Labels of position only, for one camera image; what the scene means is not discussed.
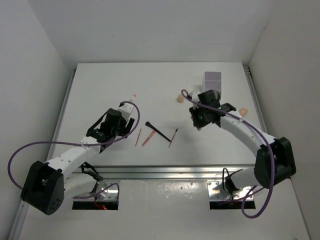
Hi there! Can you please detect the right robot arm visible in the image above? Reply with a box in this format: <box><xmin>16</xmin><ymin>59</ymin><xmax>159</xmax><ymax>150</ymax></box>
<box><xmin>185</xmin><ymin>90</ymin><xmax>297</xmax><ymax>195</ymax></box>

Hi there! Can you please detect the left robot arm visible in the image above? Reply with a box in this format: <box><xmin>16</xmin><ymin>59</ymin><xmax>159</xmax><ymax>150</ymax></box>
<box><xmin>20</xmin><ymin>103</ymin><xmax>135</xmax><ymax>215</ymax></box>

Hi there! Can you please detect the beige makeup sponge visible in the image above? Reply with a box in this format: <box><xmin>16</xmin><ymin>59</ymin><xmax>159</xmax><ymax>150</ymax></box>
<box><xmin>176</xmin><ymin>94</ymin><xmax>185</xmax><ymax>103</ymax></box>
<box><xmin>239</xmin><ymin>107</ymin><xmax>248</xmax><ymax>117</ymax></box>

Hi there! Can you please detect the rose spoolie brush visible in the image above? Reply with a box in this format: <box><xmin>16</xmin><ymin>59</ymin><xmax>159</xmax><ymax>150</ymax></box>
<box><xmin>168</xmin><ymin>128</ymin><xmax>178</xmax><ymax>148</ymax></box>

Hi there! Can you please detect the black powder brush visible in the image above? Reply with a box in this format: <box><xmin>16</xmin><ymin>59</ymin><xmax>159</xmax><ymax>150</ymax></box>
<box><xmin>145</xmin><ymin>121</ymin><xmax>171</xmax><ymax>142</ymax></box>

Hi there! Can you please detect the clear acrylic organizer box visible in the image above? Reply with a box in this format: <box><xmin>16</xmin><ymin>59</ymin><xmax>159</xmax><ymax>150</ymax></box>
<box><xmin>201</xmin><ymin>71</ymin><xmax>222</xmax><ymax>93</ymax></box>

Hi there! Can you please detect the rose gold flat brush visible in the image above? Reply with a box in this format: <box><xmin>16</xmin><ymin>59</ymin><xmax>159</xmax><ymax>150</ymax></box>
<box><xmin>141</xmin><ymin>130</ymin><xmax>156</xmax><ymax>147</ymax></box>

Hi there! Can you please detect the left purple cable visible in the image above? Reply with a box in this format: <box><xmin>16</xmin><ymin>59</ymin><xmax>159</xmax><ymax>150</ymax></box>
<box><xmin>7</xmin><ymin>101</ymin><xmax>141</xmax><ymax>198</ymax></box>

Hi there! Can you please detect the purple cable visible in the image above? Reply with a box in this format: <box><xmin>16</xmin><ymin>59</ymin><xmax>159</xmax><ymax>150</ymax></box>
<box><xmin>7</xmin><ymin>101</ymin><xmax>141</xmax><ymax>198</ymax></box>
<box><xmin>181</xmin><ymin>89</ymin><xmax>276</xmax><ymax>219</ymax></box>

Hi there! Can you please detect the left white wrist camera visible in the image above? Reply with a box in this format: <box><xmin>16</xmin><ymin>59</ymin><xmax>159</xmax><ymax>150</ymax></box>
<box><xmin>117</xmin><ymin>103</ymin><xmax>134</xmax><ymax>121</ymax></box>

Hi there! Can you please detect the aluminium front rail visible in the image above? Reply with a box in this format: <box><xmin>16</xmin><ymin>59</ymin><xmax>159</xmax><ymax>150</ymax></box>
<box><xmin>92</xmin><ymin>164</ymin><xmax>258</xmax><ymax>180</ymax></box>

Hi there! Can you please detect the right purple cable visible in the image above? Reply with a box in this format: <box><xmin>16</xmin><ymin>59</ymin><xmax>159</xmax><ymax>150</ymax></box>
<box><xmin>181</xmin><ymin>89</ymin><xmax>276</xmax><ymax>219</ymax></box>

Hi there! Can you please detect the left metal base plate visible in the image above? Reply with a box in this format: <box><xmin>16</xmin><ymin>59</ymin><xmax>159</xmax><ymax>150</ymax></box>
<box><xmin>73</xmin><ymin>182</ymin><xmax>120</xmax><ymax>202</ymax></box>

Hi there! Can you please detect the metal base plate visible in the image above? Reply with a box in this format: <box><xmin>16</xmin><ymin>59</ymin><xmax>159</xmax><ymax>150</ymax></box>
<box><xmin>206</xmin><ymin>179</ymin><xmax>252</xmax><ymax>202</ymax></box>
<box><xmin>73</xmin><ymin>182</ymin><xmax>120</xmax><ymax>202</ymax></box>

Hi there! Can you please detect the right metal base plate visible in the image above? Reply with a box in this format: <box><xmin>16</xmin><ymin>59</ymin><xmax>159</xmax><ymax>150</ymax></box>
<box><xmin>206</xmin><ymin>179</ymin><xmax>252</xmax><ymax>202</ymax></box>

